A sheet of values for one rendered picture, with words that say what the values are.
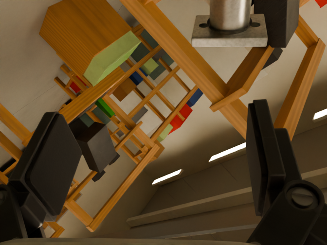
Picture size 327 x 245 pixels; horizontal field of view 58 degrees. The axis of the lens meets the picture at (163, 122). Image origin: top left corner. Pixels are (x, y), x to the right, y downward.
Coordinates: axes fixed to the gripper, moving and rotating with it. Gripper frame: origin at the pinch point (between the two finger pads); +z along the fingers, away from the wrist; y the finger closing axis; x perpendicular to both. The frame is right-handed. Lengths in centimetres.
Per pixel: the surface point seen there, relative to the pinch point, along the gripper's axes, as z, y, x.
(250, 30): 12.1, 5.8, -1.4
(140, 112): 385, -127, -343
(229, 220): 184, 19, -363
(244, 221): 171, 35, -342
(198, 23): 13.8, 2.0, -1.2
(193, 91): 488, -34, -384
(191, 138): 628, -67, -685
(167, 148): 662, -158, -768
